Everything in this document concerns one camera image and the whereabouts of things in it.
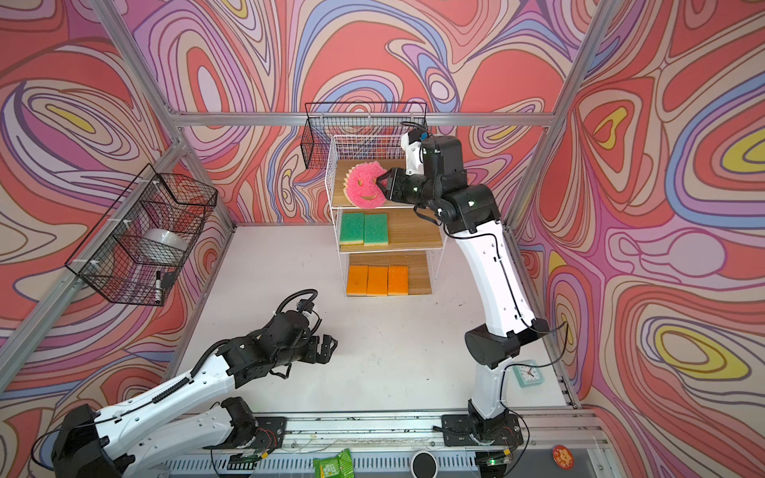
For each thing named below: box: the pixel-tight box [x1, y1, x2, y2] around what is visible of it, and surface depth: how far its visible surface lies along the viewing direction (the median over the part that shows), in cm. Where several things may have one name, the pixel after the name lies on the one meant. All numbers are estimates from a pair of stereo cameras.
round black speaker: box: [410, 450, 439, 478], surface depth 66 cm
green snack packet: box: [312, 448, 355, 478], surface depth 70 cm
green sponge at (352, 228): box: [339, 212, 365, 245], surface depth 86 cm
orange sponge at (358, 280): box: [346, 264, 369, 296], surface depth 101 cm
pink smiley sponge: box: [342, 160, 387, 211], surface depth 64 cm
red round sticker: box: [551, 444, 575, 471], surface depth 71 cm
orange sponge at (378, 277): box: [366, 265, 389, 296], surface depth 101 cm
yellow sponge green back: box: [363, 213, 389, 246], surface depth 84 cm
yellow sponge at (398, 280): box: [387, 264, 410, 296], surface depth 101 cm
